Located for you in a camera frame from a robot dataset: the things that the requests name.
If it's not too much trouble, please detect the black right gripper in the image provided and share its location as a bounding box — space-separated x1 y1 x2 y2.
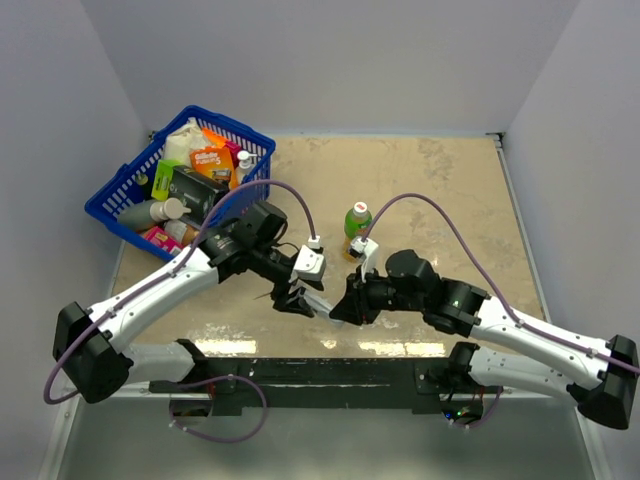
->
330 264 426 325

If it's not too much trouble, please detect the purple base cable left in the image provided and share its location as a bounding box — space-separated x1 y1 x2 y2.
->
168 374 272 445

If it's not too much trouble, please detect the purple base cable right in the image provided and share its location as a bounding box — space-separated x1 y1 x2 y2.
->
447 389 506 431

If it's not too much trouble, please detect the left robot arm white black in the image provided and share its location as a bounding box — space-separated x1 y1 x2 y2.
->
53 201 326 404

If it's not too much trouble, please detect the beige cloth bag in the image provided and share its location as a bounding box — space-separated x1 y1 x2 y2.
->
163 117 211 167

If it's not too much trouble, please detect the white pump bottle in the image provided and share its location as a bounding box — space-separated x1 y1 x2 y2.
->
235 150 257 184

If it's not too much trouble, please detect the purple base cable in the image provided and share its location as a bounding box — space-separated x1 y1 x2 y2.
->
168 374 272 445
447 389 506 431

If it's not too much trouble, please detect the amber bottle white label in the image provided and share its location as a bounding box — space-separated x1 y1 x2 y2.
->
164 220 200 246

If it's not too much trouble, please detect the blue plastic basket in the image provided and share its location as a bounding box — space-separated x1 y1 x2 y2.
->
84 105 276 262

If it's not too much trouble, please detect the pink product box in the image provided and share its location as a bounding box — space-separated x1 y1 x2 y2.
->
142 226 182 256

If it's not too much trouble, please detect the grey bottle beige cap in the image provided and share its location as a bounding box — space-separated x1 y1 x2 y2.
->
117 198 191 232

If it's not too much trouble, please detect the white remote control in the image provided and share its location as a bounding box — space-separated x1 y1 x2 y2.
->
304 291 344 328

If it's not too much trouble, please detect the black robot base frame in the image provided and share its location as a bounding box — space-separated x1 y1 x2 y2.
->
150 340 499 416

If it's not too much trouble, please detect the orange juice bottle green label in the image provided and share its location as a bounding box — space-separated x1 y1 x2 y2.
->
343 201 373 262

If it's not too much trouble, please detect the lime green box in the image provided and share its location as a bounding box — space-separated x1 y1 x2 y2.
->
151 159 183 201

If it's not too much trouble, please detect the aluminium table edge rail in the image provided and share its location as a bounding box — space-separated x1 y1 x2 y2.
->
485 132 553 323

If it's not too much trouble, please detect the orange razor blade package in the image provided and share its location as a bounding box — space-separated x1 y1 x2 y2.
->
189 146 238 190

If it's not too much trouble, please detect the black product box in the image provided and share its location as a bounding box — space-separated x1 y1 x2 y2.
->
169 165 229 225

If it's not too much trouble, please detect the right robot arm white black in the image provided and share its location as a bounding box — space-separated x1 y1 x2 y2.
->
330 250 639 430

